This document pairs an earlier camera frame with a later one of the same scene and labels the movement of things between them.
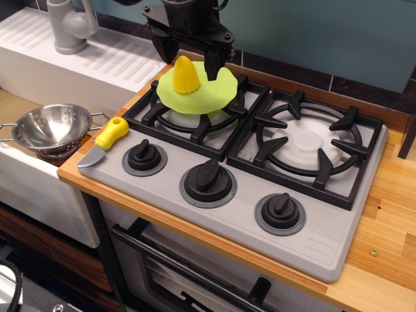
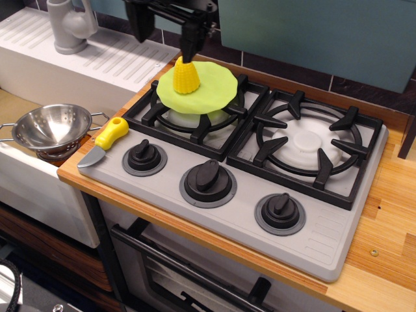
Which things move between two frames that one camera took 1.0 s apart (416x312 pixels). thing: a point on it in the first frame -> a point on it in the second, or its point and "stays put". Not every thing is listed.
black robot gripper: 197,21 -> 199,19
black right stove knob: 280,214 stays put
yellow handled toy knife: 117,127 stays put
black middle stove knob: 208,185 stays put
